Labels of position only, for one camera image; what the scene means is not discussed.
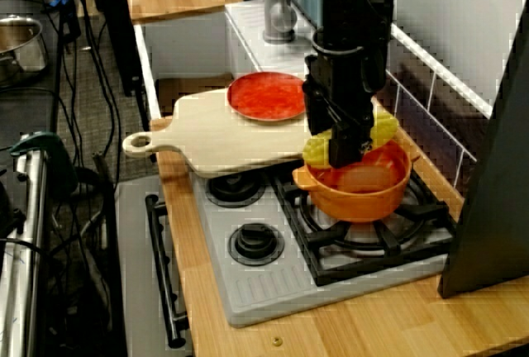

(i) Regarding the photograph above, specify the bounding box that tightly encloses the black table leg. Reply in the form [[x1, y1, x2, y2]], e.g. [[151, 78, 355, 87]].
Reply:
[[98, 0, 146, 98]]

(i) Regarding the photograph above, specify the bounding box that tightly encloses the orange toy pot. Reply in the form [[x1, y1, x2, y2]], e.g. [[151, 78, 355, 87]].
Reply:
[[292, 138, 422, 224]]

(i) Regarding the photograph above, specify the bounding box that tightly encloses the light wooden cutting board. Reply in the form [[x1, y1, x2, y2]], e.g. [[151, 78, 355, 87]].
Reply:
[[122, 86, 331, 179]]

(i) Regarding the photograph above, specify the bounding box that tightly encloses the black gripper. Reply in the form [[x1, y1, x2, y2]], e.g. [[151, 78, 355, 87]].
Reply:
[[303, 49, 388, 169]]

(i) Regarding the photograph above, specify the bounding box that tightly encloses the black burner grate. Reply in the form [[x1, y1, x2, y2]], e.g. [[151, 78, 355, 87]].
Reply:
[[270, 166, 456, 288]]

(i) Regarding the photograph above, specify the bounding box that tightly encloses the yellow toy corn cob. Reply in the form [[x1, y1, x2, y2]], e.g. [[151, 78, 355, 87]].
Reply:
[[303, 109, 400, 170]]

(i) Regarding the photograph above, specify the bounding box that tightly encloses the white toy oven front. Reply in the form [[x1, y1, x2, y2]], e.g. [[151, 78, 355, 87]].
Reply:
[[114, 177, 195, 357]]

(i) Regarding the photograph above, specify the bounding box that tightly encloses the black oven door handle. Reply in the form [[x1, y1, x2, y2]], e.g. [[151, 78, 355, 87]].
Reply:
[[144, 193, 188, 350]]

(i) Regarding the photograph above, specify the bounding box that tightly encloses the white toy sink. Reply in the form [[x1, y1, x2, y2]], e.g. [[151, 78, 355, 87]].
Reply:
[[132, 0, 322, 121]]

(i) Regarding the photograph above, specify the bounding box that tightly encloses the red round plate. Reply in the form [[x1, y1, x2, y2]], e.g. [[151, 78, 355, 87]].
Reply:
[[226, 71, 309, 122]]

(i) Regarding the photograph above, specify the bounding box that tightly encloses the black stove knob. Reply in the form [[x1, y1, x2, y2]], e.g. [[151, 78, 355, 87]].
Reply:
[[227, 222, 287, 268], [205, 173, 270, 209]]

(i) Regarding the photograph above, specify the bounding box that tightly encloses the green clamp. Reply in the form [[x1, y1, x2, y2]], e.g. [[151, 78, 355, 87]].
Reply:
[[8, 131, 79, 199]]

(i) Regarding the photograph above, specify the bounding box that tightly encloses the wooden countertop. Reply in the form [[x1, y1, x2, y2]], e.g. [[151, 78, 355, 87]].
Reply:
[[149, 96, 529, 357]]

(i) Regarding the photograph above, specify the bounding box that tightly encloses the dark hood support panel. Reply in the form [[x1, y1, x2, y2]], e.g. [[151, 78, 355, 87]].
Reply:
[[436, 5, 529, 301]]

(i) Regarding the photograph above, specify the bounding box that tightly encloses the grey toy stove top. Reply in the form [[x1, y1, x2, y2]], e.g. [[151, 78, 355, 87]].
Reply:
[[190, 164, 459, 329]]

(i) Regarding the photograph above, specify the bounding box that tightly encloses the steel cooking pot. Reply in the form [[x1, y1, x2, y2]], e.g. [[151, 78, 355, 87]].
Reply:
[[0, 16, 49, 88]]

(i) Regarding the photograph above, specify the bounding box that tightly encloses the grey toy faucet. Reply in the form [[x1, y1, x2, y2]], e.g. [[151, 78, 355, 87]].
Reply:
[[261, 0, 299, 44]]

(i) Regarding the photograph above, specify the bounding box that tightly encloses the silver aluminium rail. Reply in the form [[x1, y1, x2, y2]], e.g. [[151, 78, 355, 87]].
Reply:
[[0, 145, 49, 357]]

